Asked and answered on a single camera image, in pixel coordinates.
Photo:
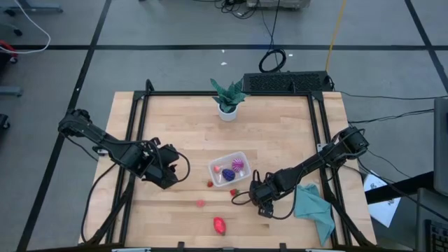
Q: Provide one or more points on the red cart part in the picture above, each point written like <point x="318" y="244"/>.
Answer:
<point x="7" y="47"/>

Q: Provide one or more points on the black keyboard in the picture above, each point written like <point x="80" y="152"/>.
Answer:
<point x="283" y="82"/>
<point x="437" y="238"/>

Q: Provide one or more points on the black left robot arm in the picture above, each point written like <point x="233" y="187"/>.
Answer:
<point x="98" y="136"/>

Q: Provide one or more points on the black caster wheel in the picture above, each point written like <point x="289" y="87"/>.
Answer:
<point x="3" y="122"/>
<point x="17" y="32"/>

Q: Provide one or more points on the large red toy fruit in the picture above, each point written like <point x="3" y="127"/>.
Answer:
<point x="219" y="225"/>

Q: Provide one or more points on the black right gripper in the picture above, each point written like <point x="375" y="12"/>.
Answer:
<point x="262" y="192"/>

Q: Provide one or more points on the teal cloth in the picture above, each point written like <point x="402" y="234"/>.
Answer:
<point x="311" y="206"/>

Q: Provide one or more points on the red toy strawberry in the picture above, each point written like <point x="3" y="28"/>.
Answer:
<point x="210" y="184"/>
<point x="234" y="192"/>

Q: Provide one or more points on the small red toy fruit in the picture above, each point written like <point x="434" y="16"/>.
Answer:
<point x="217" y="169"/>

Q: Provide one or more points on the green plant in white pot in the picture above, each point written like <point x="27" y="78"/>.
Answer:
<point x="228" y="101"/>

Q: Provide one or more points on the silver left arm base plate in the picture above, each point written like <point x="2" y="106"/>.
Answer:
<point x="101" y="151"/>

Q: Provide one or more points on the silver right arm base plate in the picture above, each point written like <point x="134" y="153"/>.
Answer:
<point x="320" y="147"/>

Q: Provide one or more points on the clear plastic tupperware container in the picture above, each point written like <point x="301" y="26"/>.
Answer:
<point x="224" y="159"/>

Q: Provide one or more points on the pink white striped toy fruit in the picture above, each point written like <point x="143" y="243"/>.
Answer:
<point x="237" y="164"/>

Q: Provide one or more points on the grey metal foot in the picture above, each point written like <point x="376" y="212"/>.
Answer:
<point x="10" y="91"/>

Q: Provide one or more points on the dark blue toy fruit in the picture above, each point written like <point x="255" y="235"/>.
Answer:
<point x="228" y="174"/>

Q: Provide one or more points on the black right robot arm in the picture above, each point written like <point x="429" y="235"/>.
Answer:
<point x="315" y="161"/>

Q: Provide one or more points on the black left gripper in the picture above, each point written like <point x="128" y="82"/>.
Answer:
<point x="166" y="157"/>

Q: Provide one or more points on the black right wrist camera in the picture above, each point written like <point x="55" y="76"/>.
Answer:
<point x="266" y="210"/>

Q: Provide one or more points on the grey metal stand leg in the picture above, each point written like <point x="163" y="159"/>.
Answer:
<point x="38" y="8"/>

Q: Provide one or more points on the white paper sheet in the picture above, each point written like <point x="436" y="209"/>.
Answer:
<point x="383" y="210"/>

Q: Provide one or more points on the small pink toy fruit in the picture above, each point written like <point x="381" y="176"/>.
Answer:
<point x="200" y="203"/>

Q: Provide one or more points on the black aluminium table frame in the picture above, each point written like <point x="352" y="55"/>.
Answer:
<point x="175" y="93"/>

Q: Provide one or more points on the black desk edge bar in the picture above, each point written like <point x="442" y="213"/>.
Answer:
<point x="402" y="187"/>

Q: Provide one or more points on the grey equipment box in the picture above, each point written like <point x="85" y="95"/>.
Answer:
<point x="276" y="3"/>

